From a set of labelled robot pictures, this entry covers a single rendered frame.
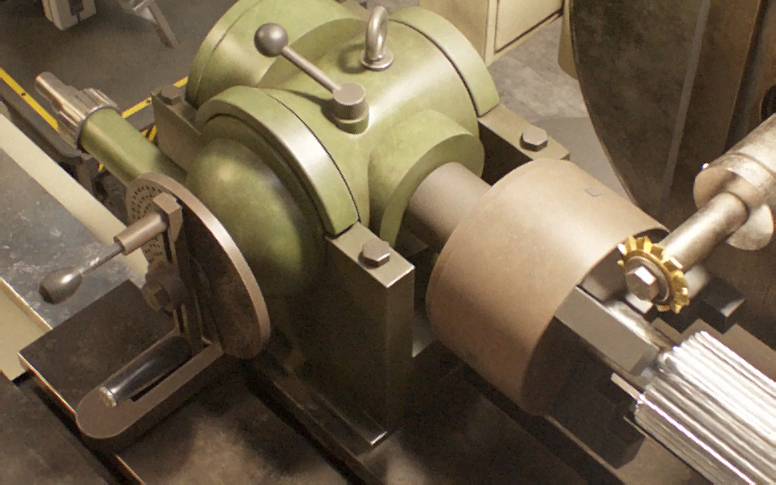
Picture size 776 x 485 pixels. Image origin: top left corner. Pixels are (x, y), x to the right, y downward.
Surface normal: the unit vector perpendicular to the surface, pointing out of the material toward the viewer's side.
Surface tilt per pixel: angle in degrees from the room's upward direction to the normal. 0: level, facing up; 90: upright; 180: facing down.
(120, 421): 4
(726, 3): 90
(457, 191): 11
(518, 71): 0
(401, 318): 90
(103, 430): 4
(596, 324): 35
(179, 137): 90
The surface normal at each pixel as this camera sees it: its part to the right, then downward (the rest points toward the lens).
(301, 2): 0.16, -0.76
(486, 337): -0.71, 0.36
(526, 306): -0.53, -0.07
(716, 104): -0.72, 0.52
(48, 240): 0.00, -0.66
